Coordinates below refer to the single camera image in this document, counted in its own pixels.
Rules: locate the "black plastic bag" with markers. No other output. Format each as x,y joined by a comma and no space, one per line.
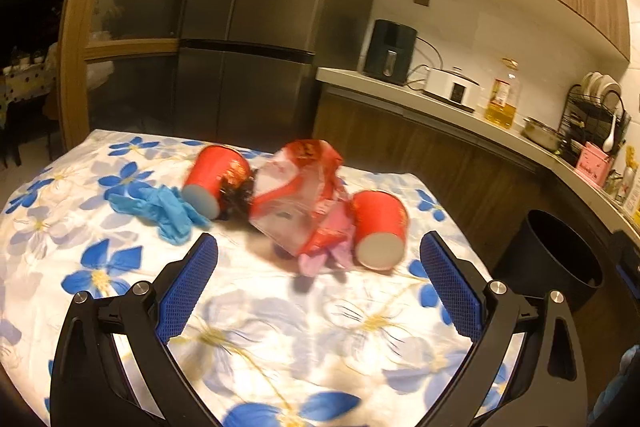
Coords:
239,194

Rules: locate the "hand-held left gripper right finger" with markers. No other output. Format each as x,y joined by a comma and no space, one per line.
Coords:
452,287

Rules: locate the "black dish rack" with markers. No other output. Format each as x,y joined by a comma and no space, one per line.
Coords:
572,127

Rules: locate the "black air fryer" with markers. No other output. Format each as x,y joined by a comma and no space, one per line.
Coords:
387,47

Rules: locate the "white plate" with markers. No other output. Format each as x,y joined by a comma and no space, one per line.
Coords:
611,88
585,83
595,84

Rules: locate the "red paper cup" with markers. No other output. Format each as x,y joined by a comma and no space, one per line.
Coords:
380,217
215,172

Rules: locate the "light purple plastic bag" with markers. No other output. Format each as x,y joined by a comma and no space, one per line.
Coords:
325,257

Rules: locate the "white electric cooker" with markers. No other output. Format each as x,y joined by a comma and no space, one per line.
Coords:
450,89

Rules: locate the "blue floral tablecloth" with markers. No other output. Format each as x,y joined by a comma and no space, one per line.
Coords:
300,347

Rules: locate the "wooden framed glass door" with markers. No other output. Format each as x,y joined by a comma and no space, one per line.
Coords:
75,32

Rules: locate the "cooking oil bottle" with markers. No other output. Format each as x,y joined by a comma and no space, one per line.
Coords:
501,102

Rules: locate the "white ladle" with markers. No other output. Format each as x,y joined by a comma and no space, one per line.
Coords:
609,141

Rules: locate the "clear red-printed plastic bag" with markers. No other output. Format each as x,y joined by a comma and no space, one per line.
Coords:
295,202

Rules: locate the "steel bowl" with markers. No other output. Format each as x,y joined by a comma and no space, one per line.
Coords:
542,134

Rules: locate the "dark grey refrigerator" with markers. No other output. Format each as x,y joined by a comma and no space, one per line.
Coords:
270,7

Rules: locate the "blue plastic glove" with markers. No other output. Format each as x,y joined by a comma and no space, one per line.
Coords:
165,209

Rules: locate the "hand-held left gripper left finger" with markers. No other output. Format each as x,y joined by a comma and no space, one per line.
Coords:
187,287

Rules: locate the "pink utensil holder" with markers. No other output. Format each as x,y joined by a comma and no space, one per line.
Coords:
595,167

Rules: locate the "black built-in appliance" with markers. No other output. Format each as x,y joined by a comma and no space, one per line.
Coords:
631,267

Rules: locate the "kitchen countertop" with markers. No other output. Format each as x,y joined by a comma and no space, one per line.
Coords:
380,88

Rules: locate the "polka dot dining table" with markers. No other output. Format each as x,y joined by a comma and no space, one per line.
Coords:
20,87

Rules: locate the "black trash bin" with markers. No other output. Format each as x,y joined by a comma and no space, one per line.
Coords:
550,267

